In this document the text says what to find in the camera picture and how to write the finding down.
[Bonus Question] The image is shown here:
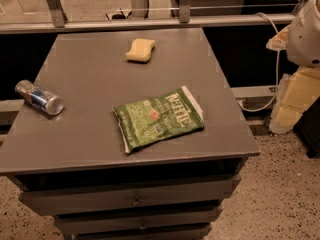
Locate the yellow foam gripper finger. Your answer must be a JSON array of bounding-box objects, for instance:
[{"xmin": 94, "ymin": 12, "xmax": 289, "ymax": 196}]
[{"xmin": 269, "ymin": 67, "xmax": 320, "ymax": 134}]

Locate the Red Bull can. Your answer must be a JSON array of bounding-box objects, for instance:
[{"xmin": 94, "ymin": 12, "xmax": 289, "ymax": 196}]
[{"xmin": 15, "ymin": 80, "xmax": 64, "ymax": 116}]

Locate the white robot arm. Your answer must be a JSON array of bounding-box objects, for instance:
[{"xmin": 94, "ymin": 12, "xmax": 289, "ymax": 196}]
[{"xmin": 266, "ymin": 0, "xmax": 320, "ymax": 134}]

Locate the green Kettle chips bag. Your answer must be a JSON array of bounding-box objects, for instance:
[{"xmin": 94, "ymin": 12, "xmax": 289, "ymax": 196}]
[{"xmin": 113, "ymin": 86, "xmax": 205, "ymax": 153}]

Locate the yellow sponge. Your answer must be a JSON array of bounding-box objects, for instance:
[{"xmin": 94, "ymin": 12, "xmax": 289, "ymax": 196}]
[{"xmin": 126, "ymin": 38, "xmax": 156, "ymax": 63}]

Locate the grey drawer cabinet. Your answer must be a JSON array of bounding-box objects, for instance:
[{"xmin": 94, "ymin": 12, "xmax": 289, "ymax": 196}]
[{"xmin": 0, "ymin": 29, "xmax": 259, "ymax": 240}]

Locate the white cable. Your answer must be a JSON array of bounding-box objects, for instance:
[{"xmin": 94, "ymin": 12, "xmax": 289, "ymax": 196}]
[{"xmin": 237, "ymin": 12, "xmax": 282, "ymax": 113}]

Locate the metal railing frame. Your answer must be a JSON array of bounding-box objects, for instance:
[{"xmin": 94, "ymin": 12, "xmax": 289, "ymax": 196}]
[{"xmin": 0, "ymin": 0, "xmax": 307, "ymax": 34}]

